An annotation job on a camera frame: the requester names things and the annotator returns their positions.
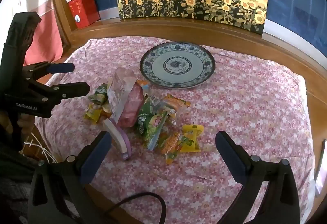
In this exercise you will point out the dark green snack packet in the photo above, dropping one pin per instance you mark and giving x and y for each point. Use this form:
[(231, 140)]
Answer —
[(147, 109)]

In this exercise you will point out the pink floral cloth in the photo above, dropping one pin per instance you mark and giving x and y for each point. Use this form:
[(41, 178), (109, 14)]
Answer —
[(242, 98)]

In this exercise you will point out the coral pink cloth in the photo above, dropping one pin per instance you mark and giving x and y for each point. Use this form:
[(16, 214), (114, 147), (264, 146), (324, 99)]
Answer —
[(43, 42)]

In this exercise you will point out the red box with white lid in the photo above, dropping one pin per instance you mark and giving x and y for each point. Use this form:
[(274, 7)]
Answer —
[(84, 10)]

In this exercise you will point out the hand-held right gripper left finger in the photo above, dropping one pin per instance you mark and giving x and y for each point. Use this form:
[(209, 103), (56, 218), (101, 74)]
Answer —
[(95, 158)]

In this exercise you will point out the small green yellow snack packet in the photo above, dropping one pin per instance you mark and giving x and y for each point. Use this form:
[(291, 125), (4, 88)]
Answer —
[(98, 95)]

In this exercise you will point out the pink drink pouch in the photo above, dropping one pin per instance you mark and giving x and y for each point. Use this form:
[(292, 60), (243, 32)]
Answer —
[(135, 101)]

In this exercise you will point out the orange and green snack packet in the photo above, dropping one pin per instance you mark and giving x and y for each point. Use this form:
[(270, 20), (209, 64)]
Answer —
[(170, 148)]

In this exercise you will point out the purple and white snack packet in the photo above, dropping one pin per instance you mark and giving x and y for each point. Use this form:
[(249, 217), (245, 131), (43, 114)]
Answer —
[(118, 137)]

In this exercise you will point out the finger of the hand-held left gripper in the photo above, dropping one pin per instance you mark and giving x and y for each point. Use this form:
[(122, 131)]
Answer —
[(74, 89), (61, 67)]

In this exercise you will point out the person's left hand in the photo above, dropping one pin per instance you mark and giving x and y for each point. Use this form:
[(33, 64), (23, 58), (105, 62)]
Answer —
[(26, 124)]

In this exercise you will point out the blue and white patterned plate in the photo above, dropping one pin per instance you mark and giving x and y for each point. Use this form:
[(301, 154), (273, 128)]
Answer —
[(178, 65)]

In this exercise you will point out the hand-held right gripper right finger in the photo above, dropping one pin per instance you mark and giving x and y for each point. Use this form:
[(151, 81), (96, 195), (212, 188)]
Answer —
[(231, 158)]

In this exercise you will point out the green pea snack packet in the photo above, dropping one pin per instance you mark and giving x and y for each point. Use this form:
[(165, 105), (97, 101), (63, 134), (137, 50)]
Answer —
[(150, 132)]

